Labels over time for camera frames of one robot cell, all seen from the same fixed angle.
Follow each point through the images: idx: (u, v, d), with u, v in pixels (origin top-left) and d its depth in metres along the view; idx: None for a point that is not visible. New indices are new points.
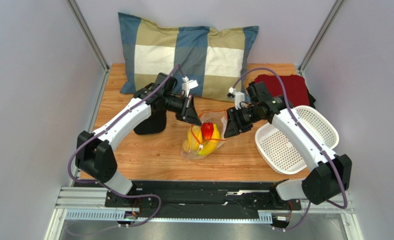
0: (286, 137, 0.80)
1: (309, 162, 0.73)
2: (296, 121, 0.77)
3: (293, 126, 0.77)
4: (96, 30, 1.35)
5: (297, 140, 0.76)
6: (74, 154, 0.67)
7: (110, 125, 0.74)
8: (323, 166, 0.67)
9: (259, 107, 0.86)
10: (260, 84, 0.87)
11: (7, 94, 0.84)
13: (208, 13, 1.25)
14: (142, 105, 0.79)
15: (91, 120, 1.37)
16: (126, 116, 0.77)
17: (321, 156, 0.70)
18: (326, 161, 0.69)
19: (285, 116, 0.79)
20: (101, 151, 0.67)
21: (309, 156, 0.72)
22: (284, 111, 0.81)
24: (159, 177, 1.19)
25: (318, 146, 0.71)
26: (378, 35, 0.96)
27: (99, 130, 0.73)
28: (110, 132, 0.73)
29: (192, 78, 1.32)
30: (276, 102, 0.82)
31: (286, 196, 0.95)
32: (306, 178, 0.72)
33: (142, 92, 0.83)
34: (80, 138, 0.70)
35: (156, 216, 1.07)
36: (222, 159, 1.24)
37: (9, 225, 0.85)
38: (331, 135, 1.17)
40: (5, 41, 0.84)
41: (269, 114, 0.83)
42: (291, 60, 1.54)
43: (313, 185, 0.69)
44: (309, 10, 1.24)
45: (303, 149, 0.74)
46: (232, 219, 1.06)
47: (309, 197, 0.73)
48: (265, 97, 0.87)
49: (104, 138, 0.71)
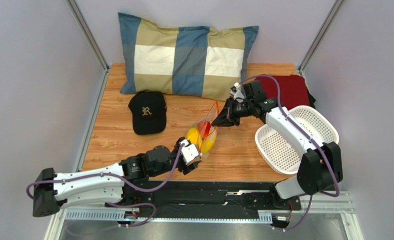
0: (278, 132, 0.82)
1: (299, 151, 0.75)
2: (286, 116, 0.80)
3: (284, 121, 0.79)
4: (96, 30, 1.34)
5: (288, 133, 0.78)
6: (30, 185, 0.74)
7: (71, 179, 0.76)
8: (312, 152, 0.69)
9: (254, 107, 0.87)
10: (256, 83, 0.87)
11: (7, 94, 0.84)
13: (208, 12, 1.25)
14: (113, 177, 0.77)
15: (91, 121, 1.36)
16: (93, 177, 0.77)
17: (310, 144, 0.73)
18: (315, 148, 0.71)
19: (275, 113, 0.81)
20: (43, 199, 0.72)
21: (299, 145, 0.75)
22: (275, 109, 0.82)
24: (160, 177, 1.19)
25: (306, 135, 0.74)
26: (378, 35, 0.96)
27: (61, 176, 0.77)
28: (66, 184, 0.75)
29: (192, 78, 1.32)
30: (268, 102, 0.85)
31: (286, 194, 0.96)
32: (299, 169, 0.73)
33: (129, 162, 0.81)
34: (43, 174, 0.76)
35: (156, 216, 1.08)
36: (222, 159, 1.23)
37: (7, 225, 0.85)
38: (331, 134, 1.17)
40: (6, 41, 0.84)
41: (263, 114, 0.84)
42: (291, 60, 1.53)
43: (306, 175, 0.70)
44: (309, 10, 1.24)
45: (293, 139, 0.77)
46: (232, 219, 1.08)
47: (303, 187, 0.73)
48: (260, 97, 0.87)
49: (57, 188, 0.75)
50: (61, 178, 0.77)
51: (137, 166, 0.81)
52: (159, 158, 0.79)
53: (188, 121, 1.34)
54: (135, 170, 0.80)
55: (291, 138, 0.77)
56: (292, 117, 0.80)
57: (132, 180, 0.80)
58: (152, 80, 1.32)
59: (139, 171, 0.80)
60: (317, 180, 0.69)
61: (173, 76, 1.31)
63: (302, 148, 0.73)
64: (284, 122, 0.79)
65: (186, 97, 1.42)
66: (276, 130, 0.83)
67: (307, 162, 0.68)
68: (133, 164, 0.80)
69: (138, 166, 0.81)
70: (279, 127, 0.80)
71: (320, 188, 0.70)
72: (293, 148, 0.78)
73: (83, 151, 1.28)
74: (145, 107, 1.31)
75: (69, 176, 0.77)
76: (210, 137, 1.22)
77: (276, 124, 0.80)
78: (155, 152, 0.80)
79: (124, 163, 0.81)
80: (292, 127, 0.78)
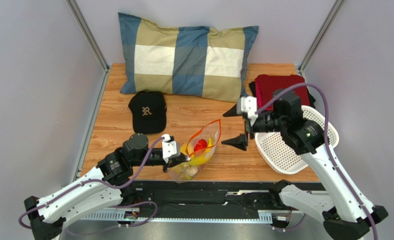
0: (316, 174, 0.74)
1: (341, 211, 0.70)
2: (335, 165, 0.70)
3: (331, 171, 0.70)
4: (96, 30, 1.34)
5: (332, 184, 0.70)
6: (19, 219, 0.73)
7: (53, 199, 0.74)
8: (364, 224, 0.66)
9: (288, 137, 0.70)
10: (298, 103, 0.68)
11: (8, 93, 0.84)
13: (208, 12, 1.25)
14: (93, 182, 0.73)
15: (91, 121, 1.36)
16: (75, 190, 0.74)
17: (360, 210, 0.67)
18: (365, 217, 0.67)
19: (322, 156, 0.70)
20: (34, 227, 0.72)
21: (344, 206, 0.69)
22: (320, 149, 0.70)
24: (160, 177, 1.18)
25: (357, 199, 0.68)
26: (378, 35, 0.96)
27: (43, 200, 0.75)
28: (51, 206, 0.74)
29: (192, 79, 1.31)
30: (311, 134, 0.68)
31: (288, 203, 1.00)
32: (335, 222, 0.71)
33: (107, 160, 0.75)
34: (25, 203, 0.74)
35: (156, 216, 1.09)
36: (222, 158, 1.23)
37: (6, 225, 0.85)
38: (331, 135, 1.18)
40: (6, 41, 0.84)
41: (300, 146, 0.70)
42: (291, 60, 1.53)
43: (344, 234, 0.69)
44: (309, 10, 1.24)
45: (338, 198, 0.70)
46: (232, 219, 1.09)
47: (333, 236, 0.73)
48: (297, 119, 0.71)
49: (42, 213, 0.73)
50: (43, 202, 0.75)
51: (116, 161, 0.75)
52: (138, 144, 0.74)
53: (188, 121, 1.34)
54: (115, 166, 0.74)
55: (336, 194, 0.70)
56: (339, 167, 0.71)
57: (116, 177, 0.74)
58: (152, 80, 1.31)
59: (120, 165, 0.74)
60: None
61: (173, 76, 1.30)
63: (352, 214, 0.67)
64: (330, 171, 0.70)
65: (186, 97, 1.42)
66: (314, 170, 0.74)
67: (355, 230, 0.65)
68: (110, 161, 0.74)
69: (117, 161, 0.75)
70: (322, 173, 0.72)
71: None
72: (334, 202, 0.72)
73: (83, 152, 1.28)
74: (145, 107, 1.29)
75: (51, 198, 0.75)
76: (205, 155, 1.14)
77: (319, 169, 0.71)
78: (131, 141, 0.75)
79: (102, 163, 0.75)
80: (341, 182, 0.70)
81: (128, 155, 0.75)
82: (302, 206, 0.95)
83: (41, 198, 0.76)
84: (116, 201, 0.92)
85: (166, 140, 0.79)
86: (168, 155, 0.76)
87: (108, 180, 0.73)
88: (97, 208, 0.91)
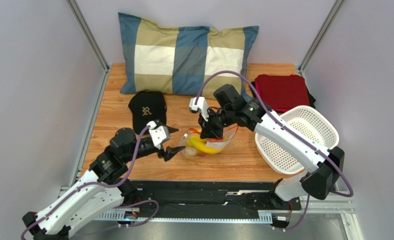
0: (271, 139, 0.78)
1: (305, 164, 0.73)
2: (282, 125, 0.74)
3: (280, 131, 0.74)
4: (96, 30, 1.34)
5: (287, 143, 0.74)
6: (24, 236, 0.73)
7: (52, 210, 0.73)
8: (324, 167, 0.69)
9: (238, 118, 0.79)
10: (229, 90, 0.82)
11: (8, 94, 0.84)
13: (208, 12, 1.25)
14: (89, 186, 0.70)
15: (91, 121, 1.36)
16: (71, 198, 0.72)
17: (317, 156, 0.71)
18: (324, 160, 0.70)
19: (268, 122, 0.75)
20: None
21: (305, 158, 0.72)
22: (264, 116, 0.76)
24: (159, 178, 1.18)
25: (312, 147, 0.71)
26: (378, 35, 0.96)
27: (42, 213, 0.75)
28: (50, 218, 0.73)
29: (191, 79, 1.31)
30: (254, 108, 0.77)
31: (288, 196, 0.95)
32: (306, 178, 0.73)
33: (98, 161, 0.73)
34: (25, 220, 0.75)
35: (156, 216, 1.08)
36: (223, 158, 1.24)
37: (6, 225, 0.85)
38: (331, 135, 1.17)
40: (7, 42, 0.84)
41: (250, 122, 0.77)
42: (291, 60, 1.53)
43: (317, 185, 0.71)
44: (309, 10, 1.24)
45: (297, 152, 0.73)
46: (232, 219, 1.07)
47: (312, 194, 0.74)
48: (238, 103, 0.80)
49: (44, 226, 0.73)
50: (43, 215, 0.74)
51: (108, 160, 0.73)
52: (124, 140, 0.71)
53: (188, 121, 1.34)
54: (108, 165, 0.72)
55: (294, 150, 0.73)
56: (287, 125, 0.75)
57: (111, 175, 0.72)
58: (153, 80, 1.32)
59: (113, 164, 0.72)
60: (328, 187, 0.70)
61: (173, 76, 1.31)
63: (312, 162, 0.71)
64: (280, 131, 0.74)
65: (186, 97, 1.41)
66: (268, 137, 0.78)
67: (321, 176, 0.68)
68: (102, 161, 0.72)
69: (109, 160, 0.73)
70: (275, 137, 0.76)
71: (329, 189, 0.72)
72: (297, 159, 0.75)
73: (83, 151, 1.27)
74: (144, 107, 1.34)
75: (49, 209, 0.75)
76: (207, 144, 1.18)
77: (270, 133, 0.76)
78: (117, 138, 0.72)
79: (93, 165, 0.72)
80: (293, 137, 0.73)
81: (118, 152, 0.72)
82: (293, 190, 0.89)
83: (41, 212, 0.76)
84: (118, 201, 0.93)
85: (152, 126, 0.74)
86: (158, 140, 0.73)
87: (103, 181, 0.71)
88: (101, 212, 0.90)
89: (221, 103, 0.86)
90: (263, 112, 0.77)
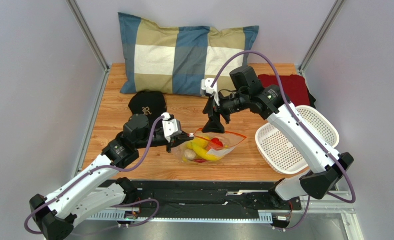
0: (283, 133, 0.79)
1: (312, 164, 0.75)
2: (297, 120, 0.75)
3: (294, 126, 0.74)
4: (96, 29, 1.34)
5: (299, 140, 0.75)
6: (27, 220, 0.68)
7: (64, 192, 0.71)
8: (331, 171, 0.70)
9: (252, 103, 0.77)
10: (250, 72, 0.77)
11: (7, 94, 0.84)
13: (209, 12, 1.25)
14: (103, 169, 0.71)
15: (91, 120, 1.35)
16: (84, 180, 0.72)
17: (326, 159, 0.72)
18: (332, 164, 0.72)
19: (284, 115, 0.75)
20: (47, 223, 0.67)
21: (313, 159, 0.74)
22: (282, 109, 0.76)
24: (160, 178, 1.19)
25: (323, 150, 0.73)
26: (378, 35, 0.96)
27: (51, 196, 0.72)
28: (61, 199, 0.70)
29: (191, 79, 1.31)
30: (272, 97, 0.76)
31: (287, 196, 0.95)
32: (307, 176, 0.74)
33: (111, 146, 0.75)
34: (31, 203, 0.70)
35: (156, 216, 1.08)
36: (222, 158, 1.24)
37: (6, 225, 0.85)
38: (331, 135, 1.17)
40: (6, 42, 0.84)
41: (265, 109, 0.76)
42: (291, 60, 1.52)
43: (317, 186, 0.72)
44: (309, 10, 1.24)
45: (307, 152, 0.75)
46: (232, 219, 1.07)
47: (309, 193, 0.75)
48: (255, 87, 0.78)
49: (54, 208, 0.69)
50: (52, 197, 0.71)
51: (121, 146, 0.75)
52: (138, 125, 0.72)
53: (188, 121, 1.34)
54: (121, 150, 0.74)
55: (305, 149, 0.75)
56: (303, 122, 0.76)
57: (124, 161, 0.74)
58: (153, 80, 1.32)
59: (126, 149, 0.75)
60: (328, 190, 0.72)
61: (173, 76, 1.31)
63: (320, 164, 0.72)
64: (294, 126, 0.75)
65: (186, 97, 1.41)
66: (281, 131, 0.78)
67: (326, 179, 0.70)
68: (116, 146, 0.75)
69: (122, 145, 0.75)
70: (288, 131, 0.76)
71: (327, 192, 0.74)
72: (304, 158, 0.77)
73: (83, 151, 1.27)
74: (145, 107, 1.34)
75: (59, 191, 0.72)
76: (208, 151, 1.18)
77: (284, 126, 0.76)
78: (131, 123, 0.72)
79: (106, 149, 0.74)
80: (306, 136, 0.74)
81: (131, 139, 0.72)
82: (292, 189, 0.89)
83: (48, 196, 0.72)
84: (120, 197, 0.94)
85: (164, 117, 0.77)
86: (169, 132, 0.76)
87: (116, 165, 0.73)
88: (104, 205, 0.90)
89: (236, 84, 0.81)
90: (281, 102, 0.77)
